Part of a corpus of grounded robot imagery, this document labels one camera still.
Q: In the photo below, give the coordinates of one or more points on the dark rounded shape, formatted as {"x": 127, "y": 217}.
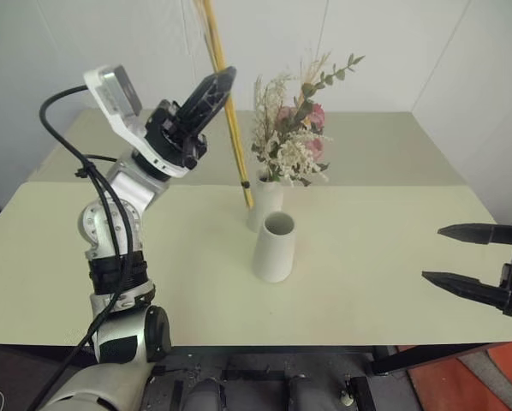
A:
{"x": 303, "y": 394}
{"x": 204, "y": 396}

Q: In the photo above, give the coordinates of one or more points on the pink white flower bouquet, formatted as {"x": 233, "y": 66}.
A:
{"x": 294, "y": 145}

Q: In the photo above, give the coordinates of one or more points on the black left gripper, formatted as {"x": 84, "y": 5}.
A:
{"x": 170, "y": 132}

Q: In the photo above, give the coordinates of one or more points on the yellow stem stick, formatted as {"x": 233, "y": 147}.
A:
{"x": 231, "y": 115}

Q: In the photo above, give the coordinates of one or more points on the black metal crossbar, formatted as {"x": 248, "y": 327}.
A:
{"x": 256, "y": 375}

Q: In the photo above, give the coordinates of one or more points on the white vase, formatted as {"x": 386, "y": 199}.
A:
{"x": 274, "y": 257}
{"x": 269, "y": 197}

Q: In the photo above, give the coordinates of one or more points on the orange floor mat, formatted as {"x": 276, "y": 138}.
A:
{"x": 444, "y": 385}

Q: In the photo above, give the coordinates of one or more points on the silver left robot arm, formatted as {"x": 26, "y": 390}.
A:
{"x": 125, "y": 184}

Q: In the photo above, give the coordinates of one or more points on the black table frame leg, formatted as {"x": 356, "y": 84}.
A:
{"x": 410, "y": 359}

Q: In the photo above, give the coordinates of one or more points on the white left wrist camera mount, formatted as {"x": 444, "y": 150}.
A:
{"x": 110, "y": 92}

